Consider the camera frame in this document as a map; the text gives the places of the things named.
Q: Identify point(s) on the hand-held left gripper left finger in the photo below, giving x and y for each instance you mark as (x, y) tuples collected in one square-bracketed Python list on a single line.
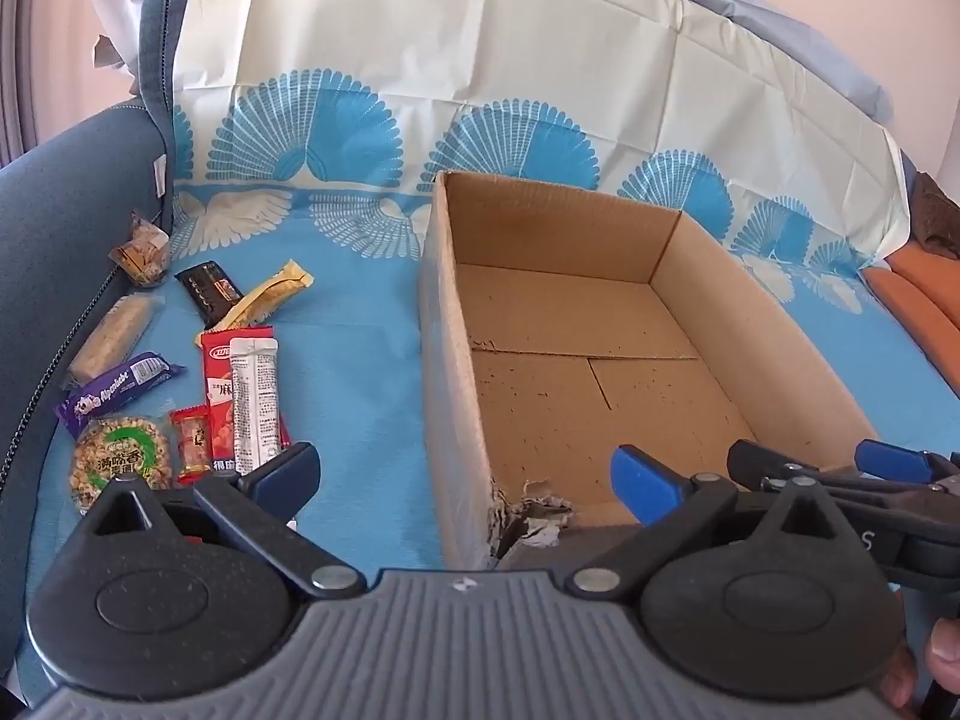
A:
[(289, 469)]

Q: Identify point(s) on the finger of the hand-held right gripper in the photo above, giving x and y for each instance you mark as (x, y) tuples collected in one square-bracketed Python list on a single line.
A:
[(892, 461), (757, 459)]

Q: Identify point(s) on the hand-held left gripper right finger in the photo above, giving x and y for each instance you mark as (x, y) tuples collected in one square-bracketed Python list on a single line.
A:
[(641, 480)]

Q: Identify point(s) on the cardboard box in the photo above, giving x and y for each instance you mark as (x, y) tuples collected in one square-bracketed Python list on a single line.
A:
[(570, 390)]

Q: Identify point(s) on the black chocolate bar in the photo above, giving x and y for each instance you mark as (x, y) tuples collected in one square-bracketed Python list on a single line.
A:
[(210, 291)]

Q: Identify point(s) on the clear rice cracker bar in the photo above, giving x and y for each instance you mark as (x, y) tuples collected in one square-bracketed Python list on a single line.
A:
[(112, 337)]

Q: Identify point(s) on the clear bag of cookies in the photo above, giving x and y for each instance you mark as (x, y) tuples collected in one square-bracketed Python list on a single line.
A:
[(142, 255)]

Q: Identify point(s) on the person's right hand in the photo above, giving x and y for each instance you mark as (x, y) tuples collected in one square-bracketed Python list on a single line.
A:
[(941, 645)]

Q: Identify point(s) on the white stick packet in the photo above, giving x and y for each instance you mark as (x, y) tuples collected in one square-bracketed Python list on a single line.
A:
[(255, 405)]

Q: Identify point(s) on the small red snack packet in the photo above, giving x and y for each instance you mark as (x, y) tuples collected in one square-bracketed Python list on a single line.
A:
[(191, 442)]

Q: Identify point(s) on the long red snack packet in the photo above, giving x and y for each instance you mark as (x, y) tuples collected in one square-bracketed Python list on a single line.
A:
[(216, 390)]

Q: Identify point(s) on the blue fan print blanket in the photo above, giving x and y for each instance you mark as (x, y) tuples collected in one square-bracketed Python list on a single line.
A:
[(360, 360)]

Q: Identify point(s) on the orange cushion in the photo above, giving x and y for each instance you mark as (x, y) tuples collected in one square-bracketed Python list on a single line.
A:
[(930, 300)]

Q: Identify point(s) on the yellow wrapped snack bar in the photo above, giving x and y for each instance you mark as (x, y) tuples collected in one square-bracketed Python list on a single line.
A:
[(262, 300)]

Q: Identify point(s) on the round green label peanut snack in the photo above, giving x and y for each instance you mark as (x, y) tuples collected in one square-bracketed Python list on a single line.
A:
[(112, 457)]

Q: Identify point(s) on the purple candy packet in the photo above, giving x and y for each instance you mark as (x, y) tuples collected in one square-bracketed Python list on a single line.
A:
[(124, 386)]

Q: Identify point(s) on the brown cloth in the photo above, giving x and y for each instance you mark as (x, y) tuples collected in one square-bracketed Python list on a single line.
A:
[(937, 217)]

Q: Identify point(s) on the light blue sheet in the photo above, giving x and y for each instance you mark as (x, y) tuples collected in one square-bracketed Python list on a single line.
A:
[(787, 7)]

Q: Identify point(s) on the grey curtain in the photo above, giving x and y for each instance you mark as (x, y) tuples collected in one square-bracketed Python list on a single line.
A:
[(15, 52)]

